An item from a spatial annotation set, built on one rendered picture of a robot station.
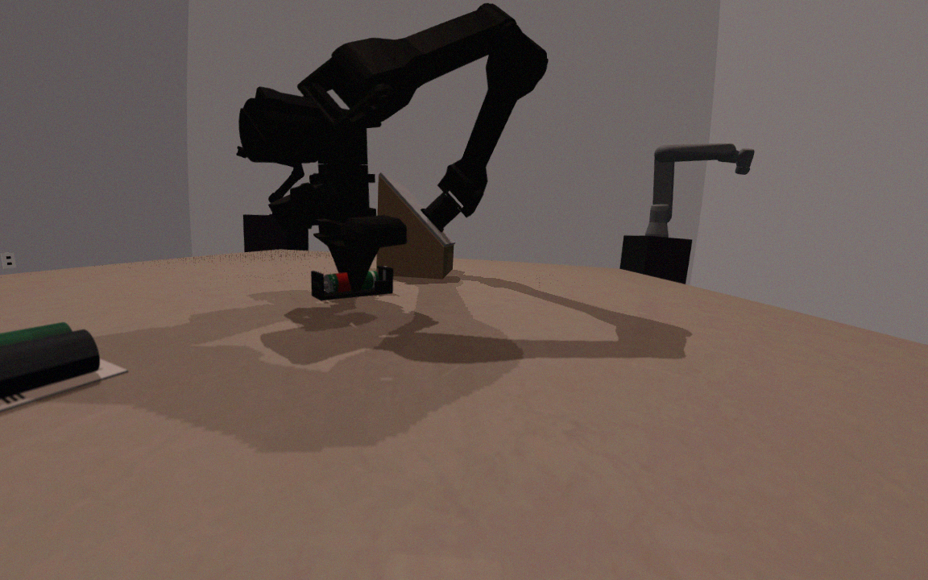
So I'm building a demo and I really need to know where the green and red battery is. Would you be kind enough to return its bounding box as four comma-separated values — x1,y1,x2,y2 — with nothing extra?
324,271,379,293

